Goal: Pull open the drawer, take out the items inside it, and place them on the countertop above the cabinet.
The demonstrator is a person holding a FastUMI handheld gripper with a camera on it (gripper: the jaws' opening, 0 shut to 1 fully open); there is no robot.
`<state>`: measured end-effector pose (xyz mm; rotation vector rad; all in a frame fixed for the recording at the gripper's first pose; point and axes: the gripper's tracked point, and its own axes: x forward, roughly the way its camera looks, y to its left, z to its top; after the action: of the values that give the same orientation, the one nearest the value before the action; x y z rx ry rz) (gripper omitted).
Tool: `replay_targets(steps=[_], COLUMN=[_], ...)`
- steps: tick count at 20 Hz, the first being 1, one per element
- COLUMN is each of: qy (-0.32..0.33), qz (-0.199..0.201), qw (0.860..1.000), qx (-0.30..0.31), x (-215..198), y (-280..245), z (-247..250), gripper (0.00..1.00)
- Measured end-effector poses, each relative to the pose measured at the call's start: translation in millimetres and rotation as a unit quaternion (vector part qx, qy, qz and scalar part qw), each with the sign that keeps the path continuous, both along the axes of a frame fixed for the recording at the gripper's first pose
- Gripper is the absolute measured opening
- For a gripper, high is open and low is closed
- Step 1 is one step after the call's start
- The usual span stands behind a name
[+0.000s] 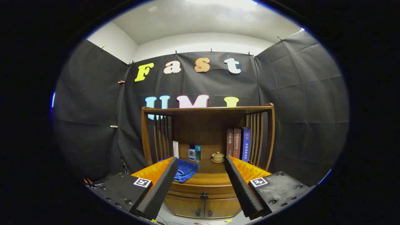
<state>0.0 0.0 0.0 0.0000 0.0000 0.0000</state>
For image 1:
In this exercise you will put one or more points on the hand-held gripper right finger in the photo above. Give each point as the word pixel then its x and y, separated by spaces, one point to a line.
pixel 242 190

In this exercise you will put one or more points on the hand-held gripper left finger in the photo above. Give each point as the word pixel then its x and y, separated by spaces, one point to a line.
pixel 162 190

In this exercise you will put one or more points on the wooden drawer with black knob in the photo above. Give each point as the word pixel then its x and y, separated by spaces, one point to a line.
pixel 187 189

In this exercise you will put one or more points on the wooden cabinet door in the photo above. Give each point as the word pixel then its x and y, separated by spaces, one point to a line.
pixel 222 207
pixel 184 206

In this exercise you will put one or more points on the wooden countertop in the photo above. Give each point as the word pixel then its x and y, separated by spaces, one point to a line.
pixel 212 172

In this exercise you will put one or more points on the wooden cabinet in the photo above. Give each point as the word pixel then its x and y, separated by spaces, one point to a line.
pixel 200 128

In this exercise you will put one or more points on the folded blue towel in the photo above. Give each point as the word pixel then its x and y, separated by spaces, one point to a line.
pixel 187 170

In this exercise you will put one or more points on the beige lidded teacup with saucer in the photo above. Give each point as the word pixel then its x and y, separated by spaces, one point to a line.
pixel 217 157

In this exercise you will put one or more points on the white tube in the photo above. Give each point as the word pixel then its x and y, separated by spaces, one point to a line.
pixel 176 149

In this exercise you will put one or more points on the white bottle with blue cap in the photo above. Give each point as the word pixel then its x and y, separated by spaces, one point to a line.
pixel 191 153

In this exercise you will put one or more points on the blue book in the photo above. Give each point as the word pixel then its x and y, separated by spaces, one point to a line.
pixel 246 143

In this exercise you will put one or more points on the reddish brown book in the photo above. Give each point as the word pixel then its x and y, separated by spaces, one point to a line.
pixel 237 142

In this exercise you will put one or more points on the dark brown book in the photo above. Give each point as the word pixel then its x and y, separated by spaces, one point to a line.
pixel 230 142

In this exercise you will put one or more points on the teal glass bottle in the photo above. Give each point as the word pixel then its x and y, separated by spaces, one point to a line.
pixel 198 153

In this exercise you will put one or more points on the black backdrop cloth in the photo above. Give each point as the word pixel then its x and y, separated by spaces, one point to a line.
pixel 297 93

